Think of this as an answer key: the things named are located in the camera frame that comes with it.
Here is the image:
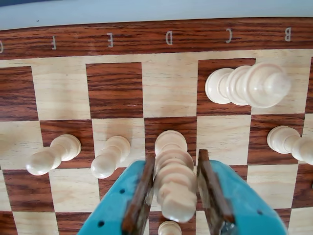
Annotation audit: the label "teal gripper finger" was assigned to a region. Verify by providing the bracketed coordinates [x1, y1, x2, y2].
[196, 149, 290, 235]
[80, 155, 157, 235]

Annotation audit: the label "light wooden pawn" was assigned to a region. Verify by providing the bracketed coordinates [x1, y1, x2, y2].
[90, 135, 132, 179]
[25, 134, 82, 176]
[158, 220, 183, 235]
[266, 125, 313, 165]

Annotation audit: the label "light wooden bishop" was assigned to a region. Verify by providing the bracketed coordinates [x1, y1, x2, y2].
[204, 61, 292, 110]

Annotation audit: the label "wooden chessboard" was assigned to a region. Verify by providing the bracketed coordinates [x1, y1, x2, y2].
[0, 17, 313, 235]

